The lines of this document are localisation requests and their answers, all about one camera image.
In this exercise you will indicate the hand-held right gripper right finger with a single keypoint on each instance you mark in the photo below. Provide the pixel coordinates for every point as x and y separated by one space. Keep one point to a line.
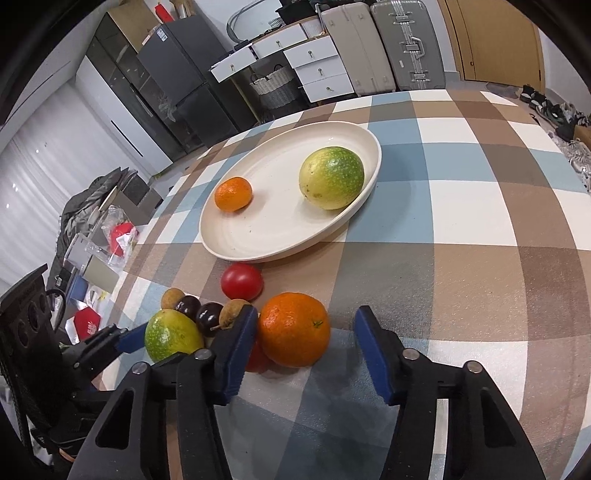
371 353

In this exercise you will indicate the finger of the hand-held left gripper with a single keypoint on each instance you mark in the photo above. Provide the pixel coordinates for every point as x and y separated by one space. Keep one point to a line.
131 339
97 362

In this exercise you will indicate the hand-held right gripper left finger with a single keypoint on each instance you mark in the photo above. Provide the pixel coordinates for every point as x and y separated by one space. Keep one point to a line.
240 353

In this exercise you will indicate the red tomato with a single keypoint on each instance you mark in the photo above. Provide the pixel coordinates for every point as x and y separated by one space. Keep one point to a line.
256 362
241 281

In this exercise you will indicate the brown longan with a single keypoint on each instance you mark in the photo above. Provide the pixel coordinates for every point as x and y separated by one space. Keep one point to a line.
228 316
171 298

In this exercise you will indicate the yellow green passion fruit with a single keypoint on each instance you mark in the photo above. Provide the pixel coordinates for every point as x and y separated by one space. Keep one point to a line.
331 177
173 334

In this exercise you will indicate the dark red cherry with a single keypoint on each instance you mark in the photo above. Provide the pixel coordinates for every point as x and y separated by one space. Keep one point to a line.
189 307
208 317

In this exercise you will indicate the small orange mandarin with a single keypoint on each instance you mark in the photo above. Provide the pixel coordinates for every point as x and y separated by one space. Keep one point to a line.
233 194
293 330

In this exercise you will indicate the cream round plate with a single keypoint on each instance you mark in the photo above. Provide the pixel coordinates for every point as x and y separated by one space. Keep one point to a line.
277 226

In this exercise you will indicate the red box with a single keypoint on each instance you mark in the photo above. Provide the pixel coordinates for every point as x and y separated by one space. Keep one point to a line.
87 323

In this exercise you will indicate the clear plastic jug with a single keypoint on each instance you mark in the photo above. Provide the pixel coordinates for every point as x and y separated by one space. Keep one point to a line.
90 258

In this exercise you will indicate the red item in clear bag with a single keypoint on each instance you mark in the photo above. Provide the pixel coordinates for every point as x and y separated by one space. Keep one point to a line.
121 235

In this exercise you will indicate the dark jacket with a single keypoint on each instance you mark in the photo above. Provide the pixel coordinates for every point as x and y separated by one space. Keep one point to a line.
81 207

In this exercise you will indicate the grey storage ottoman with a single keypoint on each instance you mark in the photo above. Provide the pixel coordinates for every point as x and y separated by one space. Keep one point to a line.
138 189

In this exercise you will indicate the white curtain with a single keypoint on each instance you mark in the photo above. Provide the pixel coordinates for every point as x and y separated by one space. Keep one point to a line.
32 194

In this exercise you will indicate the white wardrobe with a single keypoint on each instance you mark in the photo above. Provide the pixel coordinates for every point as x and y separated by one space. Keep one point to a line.
106 115

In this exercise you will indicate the black glass cabinet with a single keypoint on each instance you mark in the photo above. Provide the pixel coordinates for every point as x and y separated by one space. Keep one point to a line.
124 78

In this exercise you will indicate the woven grey white basket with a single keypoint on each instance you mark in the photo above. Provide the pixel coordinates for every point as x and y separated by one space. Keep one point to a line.
274 90

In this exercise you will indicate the dark grey refrigerator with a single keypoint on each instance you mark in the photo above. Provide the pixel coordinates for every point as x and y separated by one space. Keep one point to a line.
194 78

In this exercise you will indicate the white desk with drawers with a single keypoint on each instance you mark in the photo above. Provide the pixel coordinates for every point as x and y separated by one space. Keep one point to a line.
314 60

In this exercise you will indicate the pile of shoes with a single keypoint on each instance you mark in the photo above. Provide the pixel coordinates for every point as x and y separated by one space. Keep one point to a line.
554 113

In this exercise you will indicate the beige suitcase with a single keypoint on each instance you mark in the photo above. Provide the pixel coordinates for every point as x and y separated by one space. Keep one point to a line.
360 50

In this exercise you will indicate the silver suitcase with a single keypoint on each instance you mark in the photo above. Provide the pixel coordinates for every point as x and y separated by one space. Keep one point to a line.
406 41

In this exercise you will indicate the grey curved hoop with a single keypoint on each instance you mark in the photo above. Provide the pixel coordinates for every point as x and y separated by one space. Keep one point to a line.
235 23

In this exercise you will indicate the wooden door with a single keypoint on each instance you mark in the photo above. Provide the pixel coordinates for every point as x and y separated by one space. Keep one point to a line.
498 37

